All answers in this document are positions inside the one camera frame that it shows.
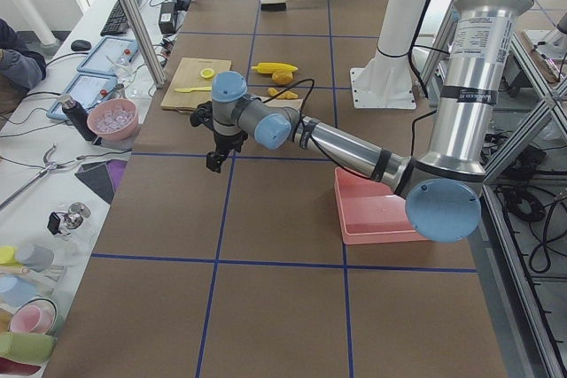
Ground aluminium frame post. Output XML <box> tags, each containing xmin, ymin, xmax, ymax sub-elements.
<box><xmin>119</xmin><ymin>0</ymin><xmax>166</xmax><ymax>89</ymax></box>

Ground metal tongs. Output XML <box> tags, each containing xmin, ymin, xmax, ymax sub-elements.
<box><xmin>1</xmin><ymin>144</ymin><xmax>87</xmax><ymax>210</ymax></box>

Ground small glass bottle black clip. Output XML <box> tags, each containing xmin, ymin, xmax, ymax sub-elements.
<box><xmin>47</xmin><ymin>202</ymin><xmax>91</xmax><ymax>237</ymax></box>

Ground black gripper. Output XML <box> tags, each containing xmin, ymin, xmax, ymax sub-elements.
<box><xmin>190</xmin><ymin>101</ymin><xmax>248</xmax><ymax>174</ymax></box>

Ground black power adapter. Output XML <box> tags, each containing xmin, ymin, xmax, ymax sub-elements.
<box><xmin>158</xmin><ymin>1</ymin><xmax>178</xmax><ymax>35</ymax></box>

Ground yellow toy corn cob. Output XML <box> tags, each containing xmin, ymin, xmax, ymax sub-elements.
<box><xmin>251</xmin><ymin>62</ymin><xmax>298</xmax><ymax>74</ymax></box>

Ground bamboo cutting board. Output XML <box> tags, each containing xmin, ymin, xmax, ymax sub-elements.
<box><xmin>160</xmin><ymin>58</ymin><xmax>231</xmax><ymax>112</ymax></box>

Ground light blue cup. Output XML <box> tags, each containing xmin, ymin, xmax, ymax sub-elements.
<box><xmin>0</xmin><ymin>274</ymin><xmax>37</xmax><ymax>307</ymax></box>

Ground pink plastic bin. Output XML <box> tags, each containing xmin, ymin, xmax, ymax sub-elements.
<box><xmin>334</xmin><ymin>167</ymin><xmax>425</xmax><ymax>245</ymax></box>

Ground beige plastic dustpan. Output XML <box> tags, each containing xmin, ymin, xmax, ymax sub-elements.
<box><xmin>260</xmin><ymin>96</ymin><xmax>302</xmax><ymax>110</ymax></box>

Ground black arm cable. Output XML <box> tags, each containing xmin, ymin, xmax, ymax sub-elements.
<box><xmin>265</xmin><ymin>78</ymin><xmax>438</xmax><ymax>162</ymax></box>

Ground pink bowl with clear pieces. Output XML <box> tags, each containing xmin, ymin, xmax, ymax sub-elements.
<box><xmin>87</xmin><ymin>98</ymin><xmax>138</xmax><ymax>141</ymax></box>

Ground purple cloth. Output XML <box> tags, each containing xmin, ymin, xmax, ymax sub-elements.
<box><xmin>106</xmin><ymin>159</ymin><xmax>128</xmax><ymax>191</ymax></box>

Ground blue tablet lower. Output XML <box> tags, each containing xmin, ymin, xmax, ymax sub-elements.
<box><xmin>46</xmin><ymin>73</ymin><xmax>117</xmax><ymax>120</ymax></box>

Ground yellow plastic knife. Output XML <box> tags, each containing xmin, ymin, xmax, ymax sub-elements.
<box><xmin>175</xmin><ymin>86</ymin><xmax>212</xmax><ymax>93</ymax></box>

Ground yellow toy lemon slices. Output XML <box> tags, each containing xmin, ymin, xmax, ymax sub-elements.
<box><xmin>199</xmin><ymin>67</ymin><xmax>216</xmax><ymax>80</ymax></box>

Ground yellow cup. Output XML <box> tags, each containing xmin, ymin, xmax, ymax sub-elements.
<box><xmin>0</xmin><ymin>245</ymin><xmax>19</xmax><ymax>266</ymax></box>

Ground black water bottle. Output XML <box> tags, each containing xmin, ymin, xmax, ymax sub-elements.
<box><xmin>59</xmin><ymin>94</ymin><xmax>97</xmax><ymax>142</ymax></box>

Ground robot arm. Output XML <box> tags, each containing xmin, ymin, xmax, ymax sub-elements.
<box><xmin>190</xmin><ymin>0</ymin><xmax>534</xmax><ymax>242</ymax></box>

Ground green cup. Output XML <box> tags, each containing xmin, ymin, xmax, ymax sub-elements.
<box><xmin>1</xmin><ymin>332</ymin><xmax>57</xmax><ymax>365</ymax></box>

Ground black computer mouse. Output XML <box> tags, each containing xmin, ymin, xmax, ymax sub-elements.
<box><xmin>70</xmin><ymin>39</ymin><xmax>92</xmax><ymax>52</ymax></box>

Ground beige hand brush black bristles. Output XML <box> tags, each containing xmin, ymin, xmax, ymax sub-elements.
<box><xmin>260</xmin><ymin>0</ymin><xmax>294</xmax><ymax>12</ymax></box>

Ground person's arm dark sleeve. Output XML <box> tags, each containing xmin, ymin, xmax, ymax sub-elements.
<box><xmin>1</xmin><ymin>19</ymin><xmax>47</xmax><ymax>89</ymax></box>

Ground blue tablet upper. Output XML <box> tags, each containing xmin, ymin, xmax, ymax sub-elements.
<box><xmin>76</xmin><ymin>35</ymin><xmax>138</xmax><ymax>75</ymax></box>

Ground black keyboard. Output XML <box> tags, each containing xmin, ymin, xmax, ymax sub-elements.
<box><xmin>100</xmin><ymin>1</ymin><xmax>129</xmax><ymax>36</ymax></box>

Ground pink cup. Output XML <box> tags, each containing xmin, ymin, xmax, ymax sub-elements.
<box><xmin>9</xmin><ymin>298</ymin><xmax>58</xmax><ymax>335</ymax></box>

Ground blue tablet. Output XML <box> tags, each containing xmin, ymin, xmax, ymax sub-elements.
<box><xmin>46</xmin><ymin>73</ymin><xmax>117</xmax><ymax>120</ymax></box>
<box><xmin>76</xmin><ymin>35</ymin><xmax>138</xmax><ymax>75</ymax></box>

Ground toy ginger root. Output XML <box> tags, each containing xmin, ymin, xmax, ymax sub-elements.
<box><xmin>268</xmin><ymin>87</ymin><xmax>299</xmax><ymax>100</ymax></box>

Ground dark grey cloth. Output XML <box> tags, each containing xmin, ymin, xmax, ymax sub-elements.
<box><xmin>74</xmin><ymin>162</ymin><xmax>114</xmax><ymax>204</ymax></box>

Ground grey cup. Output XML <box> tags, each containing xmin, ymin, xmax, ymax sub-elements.
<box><xmin>15</xmin><ymin>243</ymin><xmax>54</xmax><ymax>272</ymax></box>

